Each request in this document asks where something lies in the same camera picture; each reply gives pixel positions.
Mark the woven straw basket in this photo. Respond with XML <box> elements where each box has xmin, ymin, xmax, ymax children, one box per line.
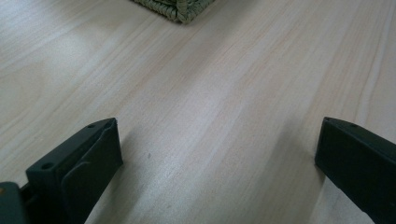
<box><xmin>130</xmin><ymin>0</ymin><xmax>217</xmax><ymax>24</ymax></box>

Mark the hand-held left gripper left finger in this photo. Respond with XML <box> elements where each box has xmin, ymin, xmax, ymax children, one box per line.
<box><xmin>20</xmin><ymin>117</ymin><xmax>124</xmax><ymax>224</ymax></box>

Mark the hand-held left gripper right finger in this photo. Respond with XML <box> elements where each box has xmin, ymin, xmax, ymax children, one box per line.
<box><xmin>314</xmin><ymin>116</ymin><xmax>396</xmax><ymax>224</ymax></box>

